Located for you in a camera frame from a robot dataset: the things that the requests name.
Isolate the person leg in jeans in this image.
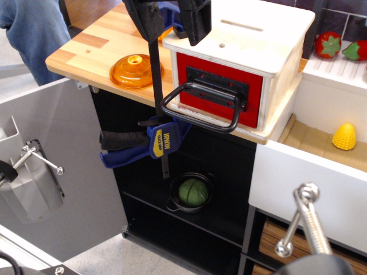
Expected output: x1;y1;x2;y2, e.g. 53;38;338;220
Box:
1;0;71;86

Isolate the white wooden box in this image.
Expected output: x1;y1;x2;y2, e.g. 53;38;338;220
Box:
163;1;315;135

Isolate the grey plastic door bin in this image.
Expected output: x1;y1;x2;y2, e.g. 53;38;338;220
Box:
1;117;64;223

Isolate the red toy strawberry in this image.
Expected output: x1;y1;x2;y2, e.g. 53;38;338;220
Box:
315;32;342;58
342;40;367;61

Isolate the red toy strawberry right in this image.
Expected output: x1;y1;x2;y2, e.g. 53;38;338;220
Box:
342;40;367;61

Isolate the black metal drawer handle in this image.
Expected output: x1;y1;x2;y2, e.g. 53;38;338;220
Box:
161;66;249;133

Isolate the small black pot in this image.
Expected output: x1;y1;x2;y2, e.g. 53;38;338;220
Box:
166;172;216;214

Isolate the silver clamp screw left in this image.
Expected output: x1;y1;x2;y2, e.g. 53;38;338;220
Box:
1;145;65;186

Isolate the silver clamp screw right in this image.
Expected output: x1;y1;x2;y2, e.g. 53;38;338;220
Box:
275;182;333;258

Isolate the white toy sink unit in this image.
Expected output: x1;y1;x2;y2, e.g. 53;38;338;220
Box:
248;54;366;255

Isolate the red drawer front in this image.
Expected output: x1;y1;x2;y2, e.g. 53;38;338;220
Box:
177;53;263;128

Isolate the red toy strawberry left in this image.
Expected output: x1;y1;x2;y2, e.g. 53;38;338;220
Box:
315;32;342;58

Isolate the green toy cabbage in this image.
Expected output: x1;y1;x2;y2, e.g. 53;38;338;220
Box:
178;178;209;207

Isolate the blue Irwin bar clamp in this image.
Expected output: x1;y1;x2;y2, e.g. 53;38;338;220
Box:
100;37;191;178

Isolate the yellow toy corn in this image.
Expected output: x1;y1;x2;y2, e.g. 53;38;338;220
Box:
332;123;357;151

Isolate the orange transparent pot lid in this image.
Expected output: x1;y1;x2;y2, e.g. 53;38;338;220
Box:
110;54;153;89

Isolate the grey cabinet door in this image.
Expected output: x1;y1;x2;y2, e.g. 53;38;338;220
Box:
1;78;126;261

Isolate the silver clamp screw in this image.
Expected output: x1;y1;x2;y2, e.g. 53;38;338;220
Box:
275;182;333;258
1;145;65;186

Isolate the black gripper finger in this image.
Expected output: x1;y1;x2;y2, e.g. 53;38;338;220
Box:
178;0;212;46
123;0;165;43

